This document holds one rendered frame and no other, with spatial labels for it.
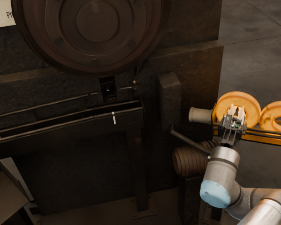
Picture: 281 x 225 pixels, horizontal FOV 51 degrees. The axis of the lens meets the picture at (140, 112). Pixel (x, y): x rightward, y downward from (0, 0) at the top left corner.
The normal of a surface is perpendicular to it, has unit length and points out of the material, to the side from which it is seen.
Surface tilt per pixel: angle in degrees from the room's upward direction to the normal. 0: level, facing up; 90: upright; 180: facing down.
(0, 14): 90
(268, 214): 19
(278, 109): 90
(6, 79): 0
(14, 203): 5
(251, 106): 89
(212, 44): 0
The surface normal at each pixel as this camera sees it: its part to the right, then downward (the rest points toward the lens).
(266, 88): -0.07, -0.77
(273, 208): 0.22, -0.84
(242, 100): -0.41, 0.59
